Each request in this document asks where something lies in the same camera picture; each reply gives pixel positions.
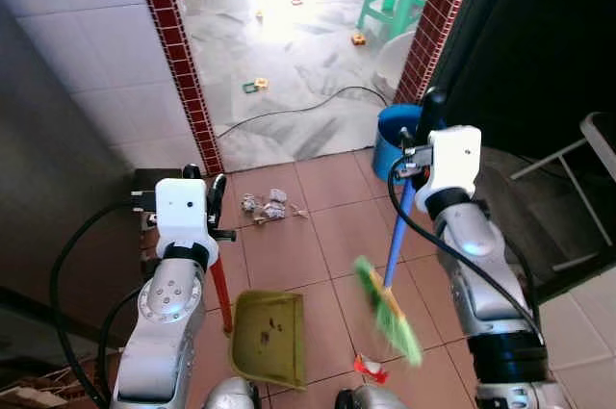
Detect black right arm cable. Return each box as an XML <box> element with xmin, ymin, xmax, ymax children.
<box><xmin>387</xmin><ymin>153</ymin><xmax>547</xmax><ymax>345</ymax></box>

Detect blue plastic bucket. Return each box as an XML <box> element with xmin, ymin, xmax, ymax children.
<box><xmin>372</xmin><ymin>104</ymin><xmax>430</xmax><ymax>185</ymax></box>

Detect brown cardboard scraps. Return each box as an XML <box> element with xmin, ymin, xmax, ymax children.
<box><xmin>0</xmin><ymin>369</ymin><xmax>109</xmax><ymax>409</ymax></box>

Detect yellow-green dustpan with red handle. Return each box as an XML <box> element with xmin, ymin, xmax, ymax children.
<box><xmin>207</xmin><ymin>255</ymin><xmax>310</xmax><ymax>392</ymax></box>

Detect green and yellow toy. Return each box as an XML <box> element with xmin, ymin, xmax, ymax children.
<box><xmin>242</xmin><ymin>77</ymin><xmax>271</xmax><ymax>95</ymax></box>

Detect white plastic bucket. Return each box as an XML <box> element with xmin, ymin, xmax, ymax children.
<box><xmin>373</xmin><ymin>31</ymin><xmax>418</xmax><ymax>94</ymax></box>

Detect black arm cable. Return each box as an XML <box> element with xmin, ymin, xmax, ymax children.
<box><xmin>387</xmin><ymin>153</ymin><xmax>547</xmax><ymax>345</ymax></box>
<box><xmin>48</xmin><ymin>199</ymin><xmax>161</xmax><ymax>409</ymax></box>

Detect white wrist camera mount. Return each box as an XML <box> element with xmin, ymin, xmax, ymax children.
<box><xmin>154</xmin><ymin>178</ymin><xmax>220</xmax><ymax>258</ymax></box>
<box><xmin>423</xmin><ymin>125</ymin><xmax>483</xmax><ymax>204</ymax></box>

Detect grey folding table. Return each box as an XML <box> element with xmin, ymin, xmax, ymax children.
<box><xmin>509</xmin><ymin>112</ymin><xmax>616</xmax><ymax>272</ymax></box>

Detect silver left robot leg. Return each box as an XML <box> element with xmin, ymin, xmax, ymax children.
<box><xmin>200</xmin><ymin>376</ymin><xmax>263</xmax><ymax>409</ymax></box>

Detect silver right robot leg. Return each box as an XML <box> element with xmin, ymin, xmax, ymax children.
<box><xmin>331</xmin><ymin>384</ymin><xmax>388</xmax><ymax>409</ymax></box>

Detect red and white wrapper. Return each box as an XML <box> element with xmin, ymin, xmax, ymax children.
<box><xmin>351</xmin><ymin>352</ymin><xmax>392</xmax><ymax>385</ymax></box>

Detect crumpled white paper scraps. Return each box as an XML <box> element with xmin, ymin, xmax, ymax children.
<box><xmin>238</xmin><ymin>189</ymin><xmax>310</xmax><ymax>227</ymax></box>

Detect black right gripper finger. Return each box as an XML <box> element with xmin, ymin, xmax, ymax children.
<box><xmin>420</xmin><ymin>87</ymin><xmax>449</xmax><ymax>137</ymax></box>

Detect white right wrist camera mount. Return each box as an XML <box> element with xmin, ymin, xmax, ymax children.
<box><xmin>423</xmin><ymin>125</ymin><xmax>483</xmax><ymax>204</ymax></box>

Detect thin black floor cable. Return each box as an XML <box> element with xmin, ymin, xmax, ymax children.
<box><xmin>216</xmin><ymin>86</ymin><xmax>392</xmax><ymax>141</ymax></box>

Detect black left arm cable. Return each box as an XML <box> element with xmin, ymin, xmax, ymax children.
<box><xmin>48</xmin><ymin>199</ymin><xmax>161</xmax><ymax>409</ymax></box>

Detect silver robot leg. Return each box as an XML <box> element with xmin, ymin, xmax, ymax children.
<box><xmin>331</xmin><ymin>384</ymin><xmax>388</xmax><ymax>409</ymax></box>
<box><xmin>200</xmin><ymin>376</ymin><xmax>263</xmax><ymax>409</ymax></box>

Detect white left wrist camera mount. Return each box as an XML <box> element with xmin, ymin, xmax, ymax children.
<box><xmin>154</xmin><ymin>178</ymin><xmax>220</xmax><ymax>258</ymax></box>

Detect blue-handled green broom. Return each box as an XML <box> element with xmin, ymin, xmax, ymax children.
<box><xmin>350</xmin><ymin>178</ymin><xmax>425</xmax><ymax>369</ymax></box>

